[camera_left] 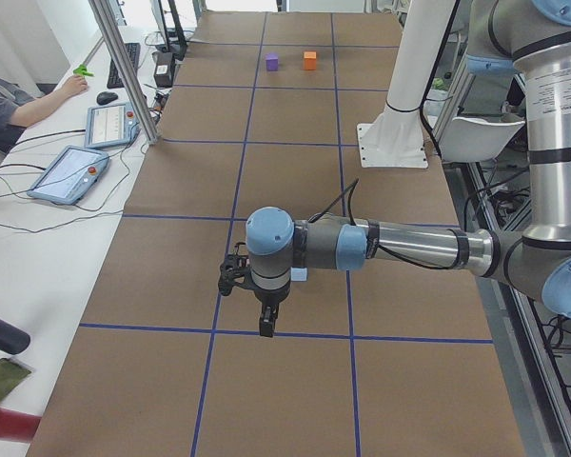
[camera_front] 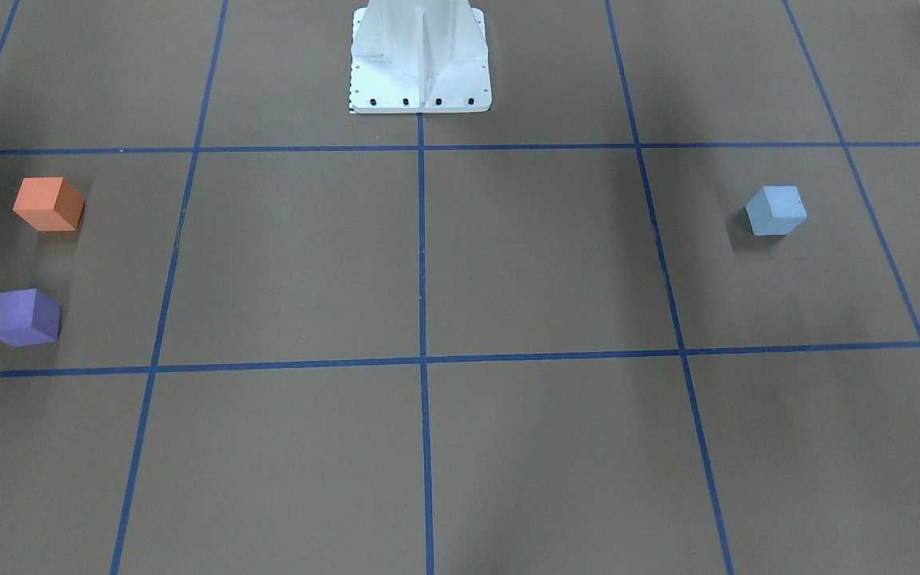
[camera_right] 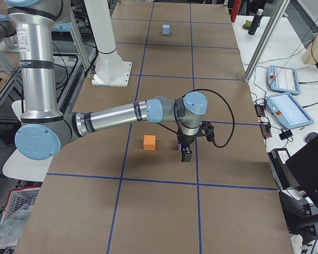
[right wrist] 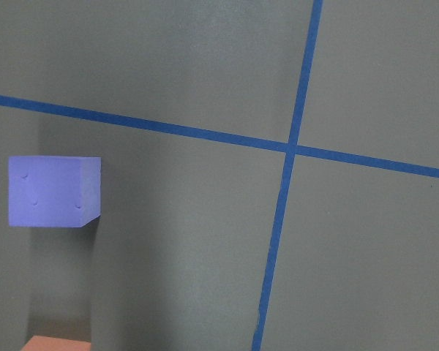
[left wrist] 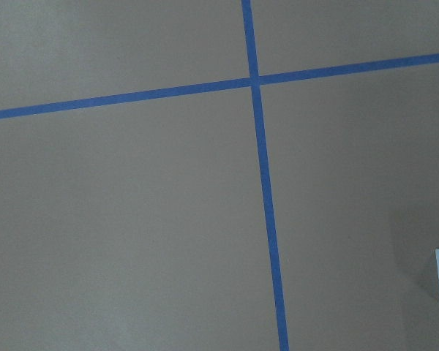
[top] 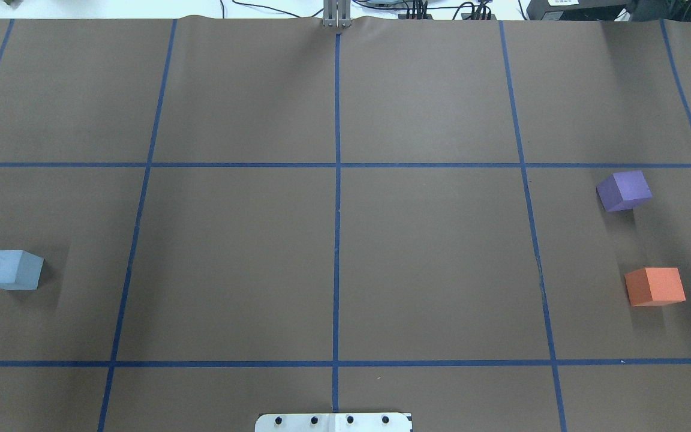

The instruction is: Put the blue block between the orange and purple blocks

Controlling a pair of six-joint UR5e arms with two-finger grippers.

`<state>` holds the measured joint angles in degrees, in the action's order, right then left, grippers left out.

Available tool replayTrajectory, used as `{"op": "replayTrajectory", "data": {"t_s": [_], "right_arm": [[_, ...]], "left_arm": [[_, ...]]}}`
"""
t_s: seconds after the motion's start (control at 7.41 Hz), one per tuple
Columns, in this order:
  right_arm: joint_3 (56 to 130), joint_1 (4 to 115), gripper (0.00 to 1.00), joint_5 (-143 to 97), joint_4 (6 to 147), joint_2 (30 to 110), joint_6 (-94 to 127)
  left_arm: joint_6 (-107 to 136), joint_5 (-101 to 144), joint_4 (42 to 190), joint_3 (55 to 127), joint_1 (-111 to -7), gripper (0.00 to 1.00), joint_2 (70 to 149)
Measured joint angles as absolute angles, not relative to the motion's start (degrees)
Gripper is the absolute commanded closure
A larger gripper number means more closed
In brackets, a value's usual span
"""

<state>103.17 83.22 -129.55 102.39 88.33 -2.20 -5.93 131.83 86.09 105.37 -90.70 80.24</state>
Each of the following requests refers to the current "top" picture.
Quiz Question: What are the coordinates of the aluminium frame post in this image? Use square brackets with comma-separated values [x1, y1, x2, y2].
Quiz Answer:
[323, 0, 353, 28]

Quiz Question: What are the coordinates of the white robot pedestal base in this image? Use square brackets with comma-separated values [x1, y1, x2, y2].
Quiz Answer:
[254, 412, 413, 431]

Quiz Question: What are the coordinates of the orange foam block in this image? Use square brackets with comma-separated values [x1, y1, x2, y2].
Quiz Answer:
[623, 267, 686, 307]

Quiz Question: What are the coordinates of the black device box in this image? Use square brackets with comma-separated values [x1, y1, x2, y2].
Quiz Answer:
[526, 1, 629, 21]

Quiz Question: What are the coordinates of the light blue foam block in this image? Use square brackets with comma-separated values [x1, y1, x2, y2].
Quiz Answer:
[0, 250, 44, 290]

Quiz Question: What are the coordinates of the purple foam block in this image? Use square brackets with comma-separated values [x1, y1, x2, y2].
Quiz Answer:
[596, 170, 653, 212]

